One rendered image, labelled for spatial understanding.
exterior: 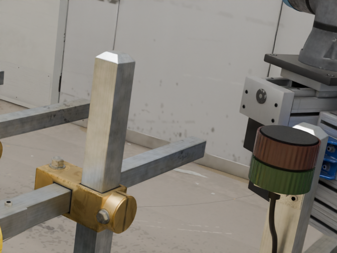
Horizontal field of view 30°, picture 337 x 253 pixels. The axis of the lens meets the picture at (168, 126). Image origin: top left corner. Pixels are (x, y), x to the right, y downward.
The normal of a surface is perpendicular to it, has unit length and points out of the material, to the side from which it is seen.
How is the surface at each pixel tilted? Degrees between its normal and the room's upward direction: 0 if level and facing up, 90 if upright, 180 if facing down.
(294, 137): 0
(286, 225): 90
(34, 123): 90
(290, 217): 90
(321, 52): 72
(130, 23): 90
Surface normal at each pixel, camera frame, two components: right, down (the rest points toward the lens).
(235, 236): 0.15, -0.94
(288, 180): 0.04, 0.30
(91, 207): -0.56, 0.17
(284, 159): -0.24, 0.25
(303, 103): 0.52, 0.33
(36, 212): 0.82, 0.28
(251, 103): -0.84, 0.04
